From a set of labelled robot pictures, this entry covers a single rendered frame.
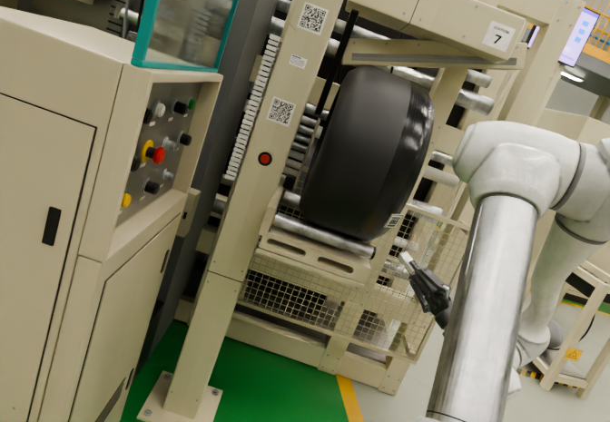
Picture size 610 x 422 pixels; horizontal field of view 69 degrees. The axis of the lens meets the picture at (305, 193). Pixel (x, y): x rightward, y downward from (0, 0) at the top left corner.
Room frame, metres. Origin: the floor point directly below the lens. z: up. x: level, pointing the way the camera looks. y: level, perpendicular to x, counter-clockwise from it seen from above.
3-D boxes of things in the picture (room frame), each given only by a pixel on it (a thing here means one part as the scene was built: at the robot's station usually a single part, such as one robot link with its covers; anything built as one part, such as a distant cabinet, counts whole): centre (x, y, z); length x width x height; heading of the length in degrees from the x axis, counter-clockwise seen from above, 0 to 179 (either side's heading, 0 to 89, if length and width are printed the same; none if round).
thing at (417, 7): (1.80, -0.20, 1.71); 0.61 x 0.25 x 0.15; 93
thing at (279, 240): (1.36, -0.10, 0.83); 0.36 x 0.09 x 0.06; 93
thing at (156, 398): (1.47, 0.16, 0.01); 0.27 x 0.27 x 0.02; 3
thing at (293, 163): (1.87, 0.15, 1.05); 0.20 x 0.15 x 0.30; 93
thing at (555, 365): (2.98, -2.01, 0.40); 0.60 x 0.35 x 0.80; 13
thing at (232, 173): (1.43, 0.25, 1.19); 0.05 x 0.04 x 0.48; 3
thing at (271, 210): (1.49, 0.09, 0.90); 0.40 x 0.03 x 0.10; 3
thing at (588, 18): (4.89, -1.83, 2.60); 0.60 x 0.05 x 0.55; 103
